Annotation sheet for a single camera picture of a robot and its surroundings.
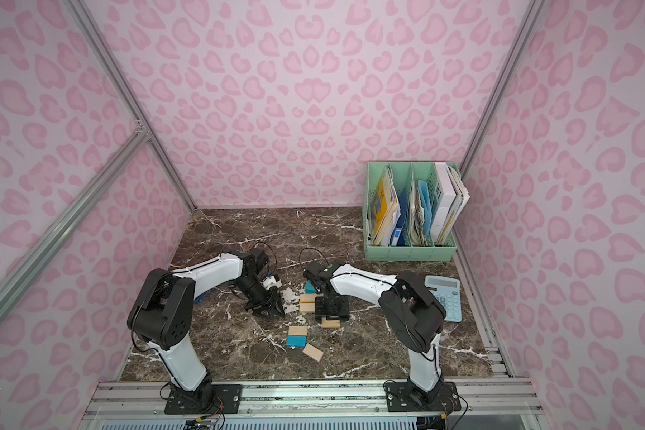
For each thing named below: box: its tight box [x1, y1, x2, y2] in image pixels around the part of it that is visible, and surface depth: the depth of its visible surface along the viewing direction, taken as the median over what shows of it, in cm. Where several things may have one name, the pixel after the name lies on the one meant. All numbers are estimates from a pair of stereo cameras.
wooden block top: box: [300, 293, 318, 303], surface depth 94 cm
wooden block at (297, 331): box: [288, 326, 309, 336], surface depth 86 cm
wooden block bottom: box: [301, 342, 325, 362], surface depth 82 cm
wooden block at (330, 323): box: [321, 317, 341, 328], surface depth 87 cm
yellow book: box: [371, 166, 398, 245], surface depth 95 cm
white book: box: [430, 162, 471, 245], surface depth 94 cm
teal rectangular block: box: [285, 335, 308, 347], surface depth 84 cm
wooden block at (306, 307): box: [299, 302, 316, 313], surface depth 92 cm
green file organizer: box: [362, 161, 462, 262], surface depth 98 cm
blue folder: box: [418, 180, 434, 238], surface depth 91 cm
